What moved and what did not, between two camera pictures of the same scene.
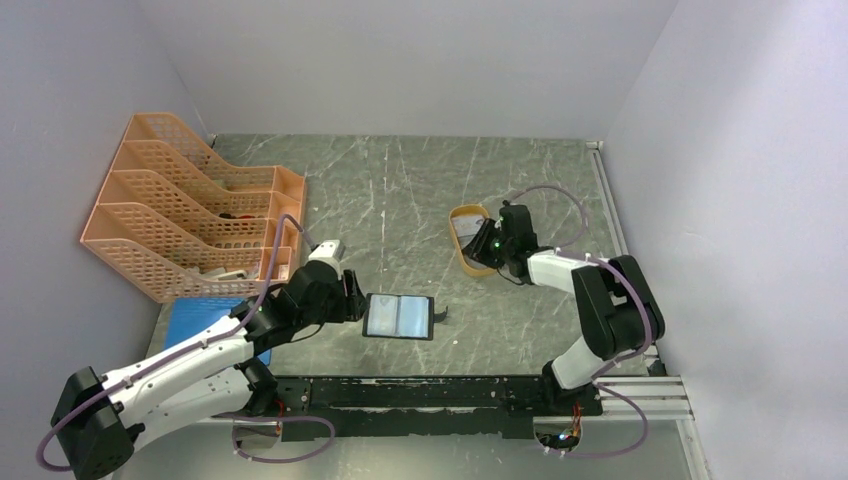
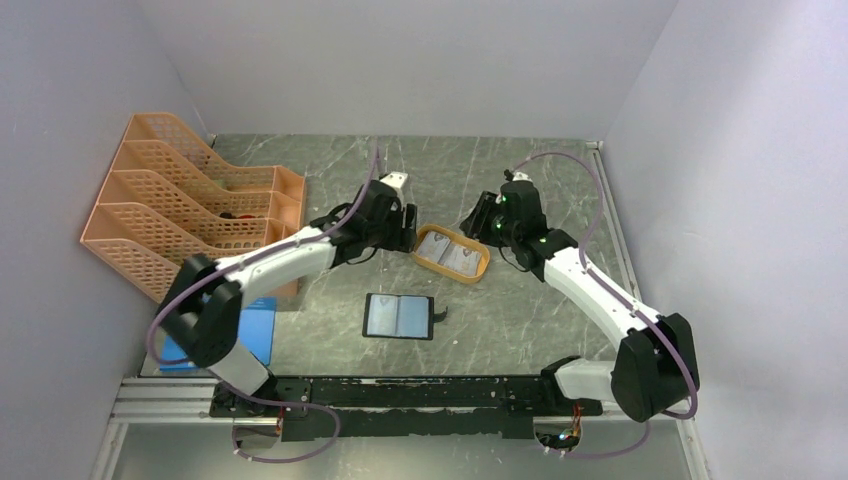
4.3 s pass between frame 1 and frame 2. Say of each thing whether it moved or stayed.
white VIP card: stayed
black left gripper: moved
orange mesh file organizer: stayed
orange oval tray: moved
